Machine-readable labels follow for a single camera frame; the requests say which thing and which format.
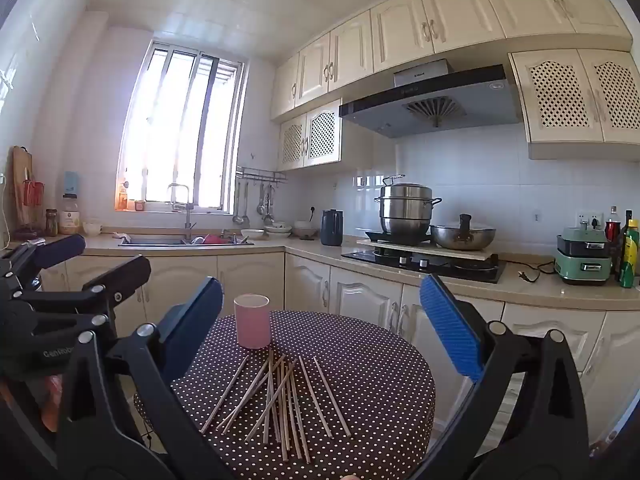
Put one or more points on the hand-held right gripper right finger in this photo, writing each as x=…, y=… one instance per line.
x=450, y=330

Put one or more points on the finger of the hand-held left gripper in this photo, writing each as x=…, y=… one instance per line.
x=60, y=251
x=127, y=275

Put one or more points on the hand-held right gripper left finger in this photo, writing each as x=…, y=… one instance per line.
x=195, y=320

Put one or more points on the pink cup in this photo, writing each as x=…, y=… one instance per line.
x=252, y=325

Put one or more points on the bunch of wooden chopsticks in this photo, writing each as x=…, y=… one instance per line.
x=272, y=390

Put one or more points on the hanging steel utensils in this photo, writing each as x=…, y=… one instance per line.
x=267, y=217

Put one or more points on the brown spice jar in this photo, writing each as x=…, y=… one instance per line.
x=51, y=224

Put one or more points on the large condiment jar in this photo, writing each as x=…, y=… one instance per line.
x=69, y=220

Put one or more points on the white dish rag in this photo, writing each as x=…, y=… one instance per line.
x=121, y=235

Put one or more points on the steel sink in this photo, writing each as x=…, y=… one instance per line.
x=150, y=241

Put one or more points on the black glass gas hob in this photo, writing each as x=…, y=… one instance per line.
x=450, y=267

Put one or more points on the cream base cabinet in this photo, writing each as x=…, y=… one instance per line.
x=250, y=280

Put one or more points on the blue carton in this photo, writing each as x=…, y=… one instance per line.
x=71, y=182

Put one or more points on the orange bottle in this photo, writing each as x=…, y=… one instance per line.
x=123, y=200

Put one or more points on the steel faucet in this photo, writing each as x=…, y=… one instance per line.
x=188, y=220

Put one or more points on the red plastic bowl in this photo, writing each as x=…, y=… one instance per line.
x=212, y=239

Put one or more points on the beige board under pots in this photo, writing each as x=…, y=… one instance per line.
x=425, y=250

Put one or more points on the wooden cutting board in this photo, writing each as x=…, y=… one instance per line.
x=20, y=170

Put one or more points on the steel wok with lid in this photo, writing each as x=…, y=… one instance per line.
x=462, y=240

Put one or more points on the brown polka dot tablecloth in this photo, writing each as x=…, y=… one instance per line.
x=375, y=385

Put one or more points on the small white bowl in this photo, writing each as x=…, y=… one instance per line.
x=252, y=234

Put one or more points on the hanging steel ladle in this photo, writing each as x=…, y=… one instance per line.
x=239, y=219

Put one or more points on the steel steamer pot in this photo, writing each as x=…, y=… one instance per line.
x=405, y=210

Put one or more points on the wide white bowl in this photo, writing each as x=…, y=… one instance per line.
x=305, y=231

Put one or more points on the beige stone countertop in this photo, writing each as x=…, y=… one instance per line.
x=320, y=254

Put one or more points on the green kitchen scale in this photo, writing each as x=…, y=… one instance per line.
x=582, y=265

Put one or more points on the kitchen window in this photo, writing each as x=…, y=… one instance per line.
x=165, y=125

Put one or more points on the dark kettle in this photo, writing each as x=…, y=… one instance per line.
x=331, y=230

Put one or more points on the red label bottle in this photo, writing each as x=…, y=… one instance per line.
x=612, y=230

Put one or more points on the green yellow bottle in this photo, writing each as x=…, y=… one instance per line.
x=629, y=260

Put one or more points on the dark glass bottle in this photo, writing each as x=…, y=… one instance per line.
x=620, y=240

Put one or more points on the small lattice door cabinet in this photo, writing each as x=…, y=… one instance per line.
x=322, y=157

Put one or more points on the grey range hood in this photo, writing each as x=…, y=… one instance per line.
x=470, y=100

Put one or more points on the large lattice door cabinet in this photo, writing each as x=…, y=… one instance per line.
x=575, y=135

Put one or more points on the single wall socket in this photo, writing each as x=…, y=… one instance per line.
x=537, y=216

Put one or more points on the metal utensil rail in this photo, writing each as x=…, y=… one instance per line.
x=260, y=174

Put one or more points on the double wall socket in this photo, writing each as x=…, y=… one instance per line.
x=582, y=220

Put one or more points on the cream upper wall cabinet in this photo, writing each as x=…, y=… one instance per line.
x=450, y=15

